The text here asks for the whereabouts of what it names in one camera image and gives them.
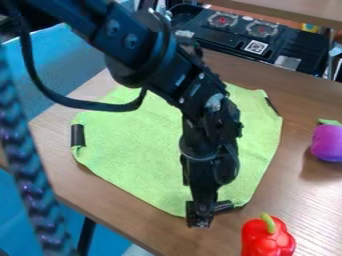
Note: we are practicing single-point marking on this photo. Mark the red toy pepper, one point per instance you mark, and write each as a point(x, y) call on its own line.
point(267, 238)

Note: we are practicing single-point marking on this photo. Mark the green cloth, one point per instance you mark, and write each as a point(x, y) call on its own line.
point(133, 150)

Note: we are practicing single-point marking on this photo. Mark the black lab device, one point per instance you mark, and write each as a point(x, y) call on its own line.
point(267, 36)

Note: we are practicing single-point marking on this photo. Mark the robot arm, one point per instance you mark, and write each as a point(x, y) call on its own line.
point(133, 43)

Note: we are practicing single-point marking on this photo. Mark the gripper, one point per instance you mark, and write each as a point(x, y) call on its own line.
point(209, 166)

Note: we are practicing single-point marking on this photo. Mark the purple toy eggplant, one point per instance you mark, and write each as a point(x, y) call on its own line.
point(328, 143)

